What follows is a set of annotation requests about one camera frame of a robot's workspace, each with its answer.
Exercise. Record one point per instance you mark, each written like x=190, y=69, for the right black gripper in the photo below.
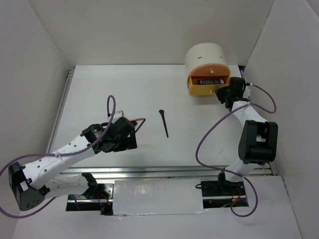
x=220, y=93

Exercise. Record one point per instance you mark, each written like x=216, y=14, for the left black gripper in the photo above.
x=129, y=143

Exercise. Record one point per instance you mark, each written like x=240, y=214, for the grey makeup box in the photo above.
x=210, y=82

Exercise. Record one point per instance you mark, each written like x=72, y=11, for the round cream drawer organizer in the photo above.
x=205, y=61

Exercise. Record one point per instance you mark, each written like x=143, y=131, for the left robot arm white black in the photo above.
x=42, y=179

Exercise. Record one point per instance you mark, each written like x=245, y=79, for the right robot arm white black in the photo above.
x=258, y=141

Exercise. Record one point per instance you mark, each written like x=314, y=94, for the salmon makeup spatula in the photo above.
x=138, y=119

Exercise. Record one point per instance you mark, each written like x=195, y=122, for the thin black makeup brush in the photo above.
x=143, y=121

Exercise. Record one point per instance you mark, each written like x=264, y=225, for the black round makeup brush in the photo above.
x=161, y=112

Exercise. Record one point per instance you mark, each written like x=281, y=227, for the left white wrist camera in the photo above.
x=119, y=114

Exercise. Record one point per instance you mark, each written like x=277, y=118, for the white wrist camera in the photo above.
x=247, y=91
x=119, y=114

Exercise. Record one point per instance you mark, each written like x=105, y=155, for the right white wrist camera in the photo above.
x=247, y=91

